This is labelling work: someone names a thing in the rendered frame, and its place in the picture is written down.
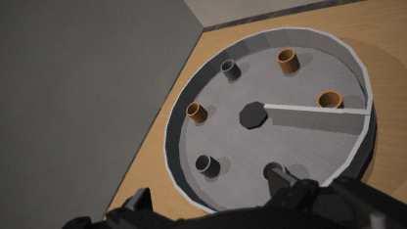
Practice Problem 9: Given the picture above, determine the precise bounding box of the grey round turntable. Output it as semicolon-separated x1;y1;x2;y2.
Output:
163;26;377;214

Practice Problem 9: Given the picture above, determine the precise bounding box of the bronze bushing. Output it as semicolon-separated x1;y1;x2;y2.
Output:
186;102;207;123
277;48;299;74
317;90;344;109

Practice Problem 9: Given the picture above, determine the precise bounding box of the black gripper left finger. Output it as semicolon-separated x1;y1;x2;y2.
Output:
61;187;188;229

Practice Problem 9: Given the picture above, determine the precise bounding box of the grey metal sleeve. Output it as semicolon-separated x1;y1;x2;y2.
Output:
261;160;290;183
195;154;220;178
220;60;241;81

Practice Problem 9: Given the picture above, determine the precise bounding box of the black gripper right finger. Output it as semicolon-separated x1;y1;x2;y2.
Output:
256;168;407;229

